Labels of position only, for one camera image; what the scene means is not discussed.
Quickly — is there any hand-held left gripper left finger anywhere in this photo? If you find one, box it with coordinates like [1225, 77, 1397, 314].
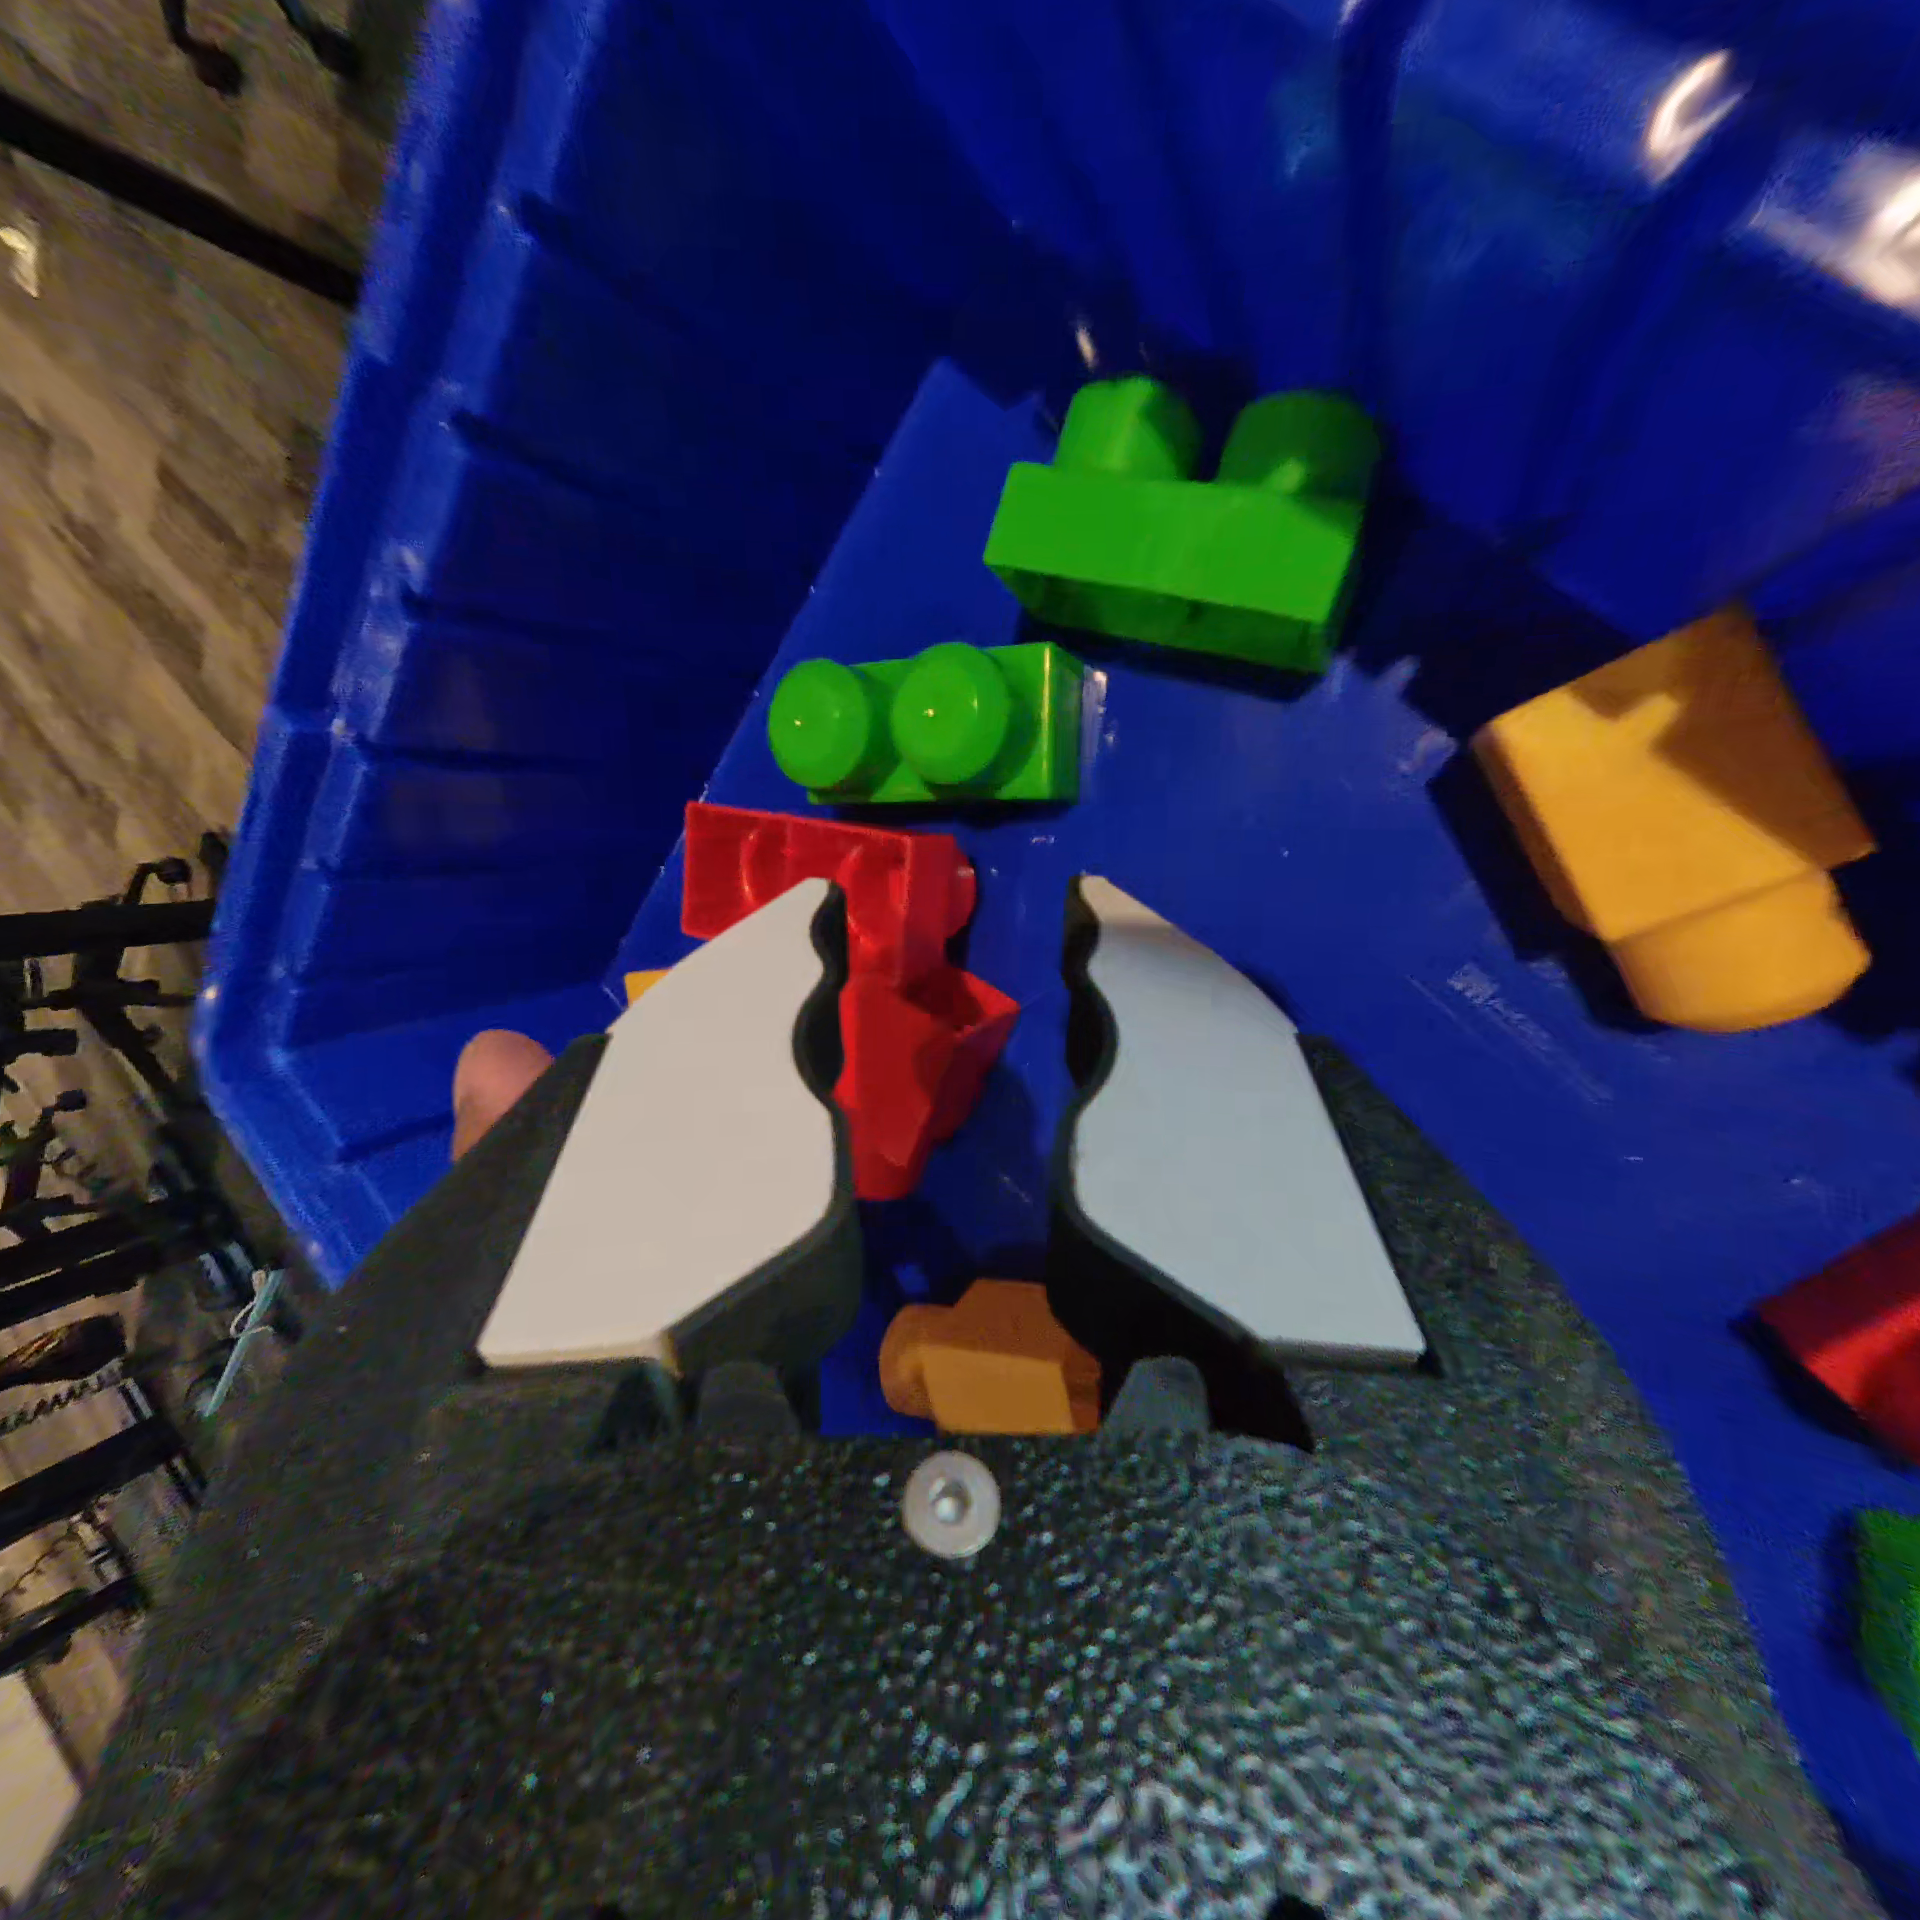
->
[476, 876, 865, 1374]

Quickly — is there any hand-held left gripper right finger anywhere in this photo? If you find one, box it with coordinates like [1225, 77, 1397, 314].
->
[1047, 873, 1430, 1374]

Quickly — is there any red single-stud block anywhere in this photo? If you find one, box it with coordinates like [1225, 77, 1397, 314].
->
[833, 960, 1026, 1205]

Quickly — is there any blue ribbed plastic bin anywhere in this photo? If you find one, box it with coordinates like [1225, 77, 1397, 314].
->
[193, 0, 1920, 1920]

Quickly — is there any red two-stud block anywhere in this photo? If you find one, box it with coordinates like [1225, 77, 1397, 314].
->
[683, 802, 981, 983]
[1752, 1212, 1920, 1470]

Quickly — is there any green two-stud block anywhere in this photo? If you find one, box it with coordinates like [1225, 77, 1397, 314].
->
[983, 373, 1387, 679]
[765, 642, 1089, 812]

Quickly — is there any yellow single-stud block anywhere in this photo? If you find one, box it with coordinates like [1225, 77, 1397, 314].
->
[876, 1278, 1108, 1440]
[1466, 603, 1880, 1037]

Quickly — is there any person's left hand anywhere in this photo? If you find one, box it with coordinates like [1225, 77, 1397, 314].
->
[451, 1025, 560, 1168]

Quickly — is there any black metal rack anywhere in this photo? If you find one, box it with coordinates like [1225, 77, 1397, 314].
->
[0, 851, 302, 1669]

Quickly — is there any black metal bar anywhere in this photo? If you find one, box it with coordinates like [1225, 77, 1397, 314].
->
[0, 85, 367, 309]

